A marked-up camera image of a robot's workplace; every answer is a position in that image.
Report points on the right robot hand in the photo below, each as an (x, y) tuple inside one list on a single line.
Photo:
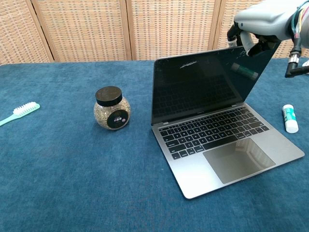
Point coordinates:
[(265, 21)]

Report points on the grey laptop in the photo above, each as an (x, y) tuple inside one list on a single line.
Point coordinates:
[(217, 149)]

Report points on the white object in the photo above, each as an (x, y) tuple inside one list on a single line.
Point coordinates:
[(306, 63)]

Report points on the white tube green label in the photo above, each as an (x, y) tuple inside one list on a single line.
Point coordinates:
[(289, 118)]

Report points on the round glass jar black lid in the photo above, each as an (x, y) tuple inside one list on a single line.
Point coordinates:
[(112, 113)]

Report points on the woven folding screen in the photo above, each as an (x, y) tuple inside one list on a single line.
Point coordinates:
[(84, 29)]

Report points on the blue tablecloth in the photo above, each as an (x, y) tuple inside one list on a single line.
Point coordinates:
[(72, 181)]

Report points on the mint green brush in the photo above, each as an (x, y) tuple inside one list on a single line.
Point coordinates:
[(24, 109)]

